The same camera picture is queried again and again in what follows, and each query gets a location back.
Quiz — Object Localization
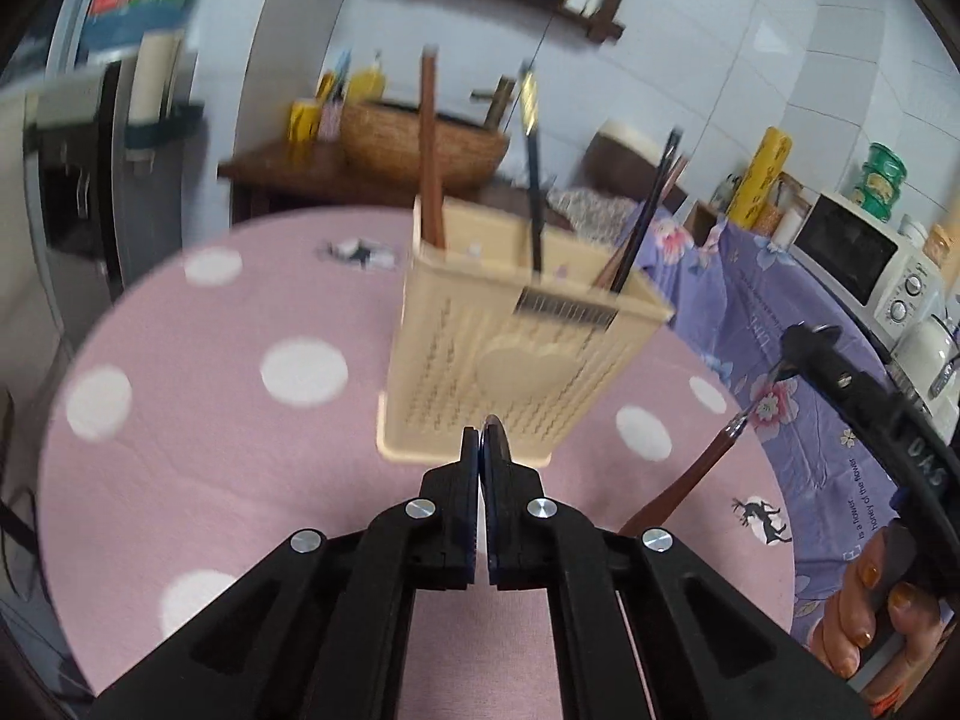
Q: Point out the yellow roll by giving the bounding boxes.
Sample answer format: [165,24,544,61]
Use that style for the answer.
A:
[726,127,793,229]

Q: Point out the water dispenser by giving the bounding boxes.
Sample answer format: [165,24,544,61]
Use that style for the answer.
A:
[23,55,184,348]

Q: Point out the woven basin sink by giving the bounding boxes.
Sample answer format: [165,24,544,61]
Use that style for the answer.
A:
[338,99,513,196]

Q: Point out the white microwave oven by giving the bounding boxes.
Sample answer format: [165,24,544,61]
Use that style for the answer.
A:
[788,193,944,351]

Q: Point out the yellow soap dispenser bottle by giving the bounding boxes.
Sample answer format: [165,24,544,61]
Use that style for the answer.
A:
[347,52,386,104]

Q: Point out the brown white rice cooker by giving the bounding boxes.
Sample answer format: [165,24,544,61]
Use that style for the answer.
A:
[579,119,662,202]

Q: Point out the brass faucet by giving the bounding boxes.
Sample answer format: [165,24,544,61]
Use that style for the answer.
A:
[470,76,516,130]

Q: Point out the black chopstick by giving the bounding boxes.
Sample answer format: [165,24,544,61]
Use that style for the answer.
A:
[608,127,683,294]
[519,60,544,275]

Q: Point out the green instant noodle cups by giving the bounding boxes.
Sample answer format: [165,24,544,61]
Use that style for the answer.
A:
[850,142,908,223]

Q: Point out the white thermos kettle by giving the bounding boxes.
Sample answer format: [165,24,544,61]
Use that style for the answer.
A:
[889,314,958,442]

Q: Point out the cream plastic utensil holder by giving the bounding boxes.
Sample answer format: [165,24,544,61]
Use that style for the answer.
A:
[377,199,674,466]

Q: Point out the person's right hand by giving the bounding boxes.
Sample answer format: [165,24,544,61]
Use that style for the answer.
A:
[820,520,950,703]

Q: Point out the yellow mug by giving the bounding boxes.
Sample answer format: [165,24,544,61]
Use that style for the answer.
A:
[286,98,322,145]

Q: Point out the dark wooden counter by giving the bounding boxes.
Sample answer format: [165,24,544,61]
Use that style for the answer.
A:
[216,136,580,231]

